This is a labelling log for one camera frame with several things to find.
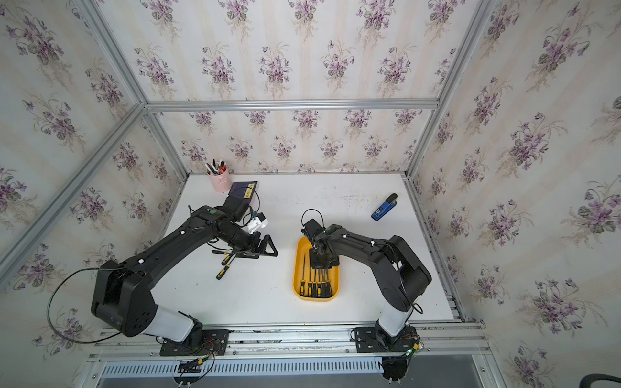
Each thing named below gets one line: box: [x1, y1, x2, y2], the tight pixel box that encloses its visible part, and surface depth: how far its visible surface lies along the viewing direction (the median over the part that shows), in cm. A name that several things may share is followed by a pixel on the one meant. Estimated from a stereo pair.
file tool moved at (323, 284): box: [321, 268, 326, 299], surface depth 86 cm
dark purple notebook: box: [228, 181, 258, 205], surface depth 117 cm
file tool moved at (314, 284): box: [312, 269, 317, 298], surface depth 85 cm
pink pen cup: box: [206, 166, 232, 194], surface depth 110 cm
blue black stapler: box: [371, 193, 398, 222], surface depth 106 cm
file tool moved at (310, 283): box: [307, 268, 315, 298], surface depth 86 cm
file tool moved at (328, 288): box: [325, 269, 334, 299], surface depth 86 cm
